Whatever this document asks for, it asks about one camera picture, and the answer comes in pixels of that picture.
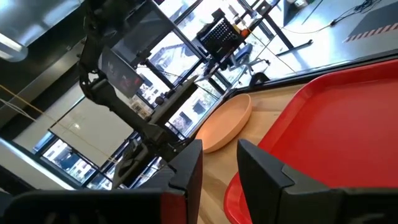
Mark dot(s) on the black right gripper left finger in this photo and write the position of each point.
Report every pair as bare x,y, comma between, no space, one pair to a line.
189,168

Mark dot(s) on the black floor mat striped edge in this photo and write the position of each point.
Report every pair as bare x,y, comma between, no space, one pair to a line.
373,18

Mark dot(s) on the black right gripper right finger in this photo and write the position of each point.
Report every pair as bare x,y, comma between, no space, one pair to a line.
264,186

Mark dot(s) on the black perforated computer case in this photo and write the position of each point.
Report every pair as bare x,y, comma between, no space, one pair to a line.
219,35

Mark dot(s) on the blue office chair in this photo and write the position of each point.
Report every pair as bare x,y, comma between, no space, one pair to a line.
244,53

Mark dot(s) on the dark computer screen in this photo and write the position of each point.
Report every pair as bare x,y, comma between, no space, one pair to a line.
121,73

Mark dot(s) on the black metal table frame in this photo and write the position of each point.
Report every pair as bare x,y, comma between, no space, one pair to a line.
342,67

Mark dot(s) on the peach round plate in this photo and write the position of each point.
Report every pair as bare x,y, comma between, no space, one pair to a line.
224,124

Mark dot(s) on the black desk leg frame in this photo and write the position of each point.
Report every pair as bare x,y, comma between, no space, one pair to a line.
280,31

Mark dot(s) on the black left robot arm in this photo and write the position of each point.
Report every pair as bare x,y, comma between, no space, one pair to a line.
118,102

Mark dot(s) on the red plastic tray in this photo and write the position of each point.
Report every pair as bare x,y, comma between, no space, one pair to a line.
342,130

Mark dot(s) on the black table clamp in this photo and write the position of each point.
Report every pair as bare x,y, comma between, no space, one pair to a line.
258,80

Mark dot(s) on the ceiling light fixture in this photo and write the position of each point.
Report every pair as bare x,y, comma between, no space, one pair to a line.
9,46

